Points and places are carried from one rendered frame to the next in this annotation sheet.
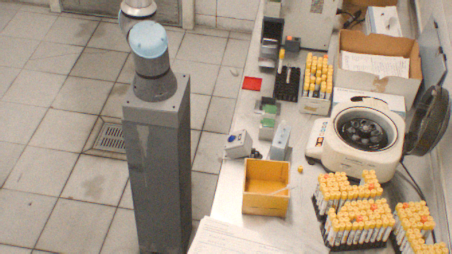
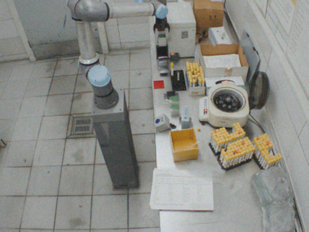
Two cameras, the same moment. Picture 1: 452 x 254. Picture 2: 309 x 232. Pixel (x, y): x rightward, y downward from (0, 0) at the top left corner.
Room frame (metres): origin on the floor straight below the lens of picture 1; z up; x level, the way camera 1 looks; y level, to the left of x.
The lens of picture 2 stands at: (0.12, 0.12, 2.26)
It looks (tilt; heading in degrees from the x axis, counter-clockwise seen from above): 49 degrees down; 353
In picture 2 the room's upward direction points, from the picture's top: 5 degrees counter-clockwise
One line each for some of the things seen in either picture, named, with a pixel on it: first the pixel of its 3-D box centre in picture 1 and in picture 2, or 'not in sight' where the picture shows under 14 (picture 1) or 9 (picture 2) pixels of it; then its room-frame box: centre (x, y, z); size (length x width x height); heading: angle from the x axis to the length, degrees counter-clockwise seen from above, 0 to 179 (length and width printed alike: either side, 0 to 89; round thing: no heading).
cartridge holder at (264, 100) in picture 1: (268, 105); (171, 95); (1.40, -0.14, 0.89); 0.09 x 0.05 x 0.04; 83
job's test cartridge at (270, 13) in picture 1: (274, 7); (161, 40); (1.69, -0.15, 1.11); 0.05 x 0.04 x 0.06; 81
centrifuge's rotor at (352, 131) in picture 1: (363, 134); (227, 103); (1.21, -0.43, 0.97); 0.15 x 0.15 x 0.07
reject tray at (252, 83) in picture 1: (251, 83); (158, 84); (1.53, -0.09, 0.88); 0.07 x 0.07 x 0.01; 82
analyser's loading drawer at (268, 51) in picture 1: (270, 44); (163, 59); (1.72, -0.15, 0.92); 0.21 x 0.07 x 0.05; 172
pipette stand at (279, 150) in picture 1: (280, 146); (185, 119); (1.18, -0.17, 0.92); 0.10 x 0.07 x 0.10; 164
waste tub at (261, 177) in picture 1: (265, 187); (184, 145); (1.01, -0.12, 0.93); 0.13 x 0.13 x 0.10; 87
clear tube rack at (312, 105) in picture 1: (315, 87); (194, 79); (1.49, -0.31, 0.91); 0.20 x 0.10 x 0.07; 172
